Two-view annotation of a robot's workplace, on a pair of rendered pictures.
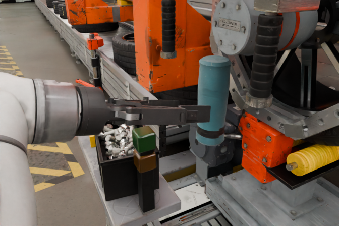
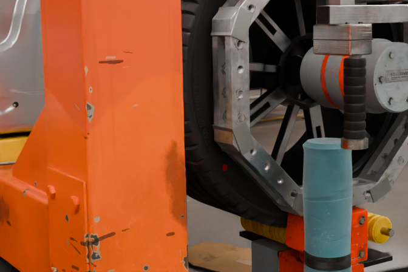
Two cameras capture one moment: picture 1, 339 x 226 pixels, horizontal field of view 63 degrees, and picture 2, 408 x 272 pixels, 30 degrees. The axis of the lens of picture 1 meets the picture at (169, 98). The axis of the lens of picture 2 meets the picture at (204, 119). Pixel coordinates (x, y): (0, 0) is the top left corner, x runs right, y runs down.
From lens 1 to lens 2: 163 cm
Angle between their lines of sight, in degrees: 92
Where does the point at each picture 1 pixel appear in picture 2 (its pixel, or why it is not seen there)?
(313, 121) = (394, 164)
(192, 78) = not seen: hidden behind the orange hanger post
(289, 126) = (377, 186)
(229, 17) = (399, 68)
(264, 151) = (358, 242)
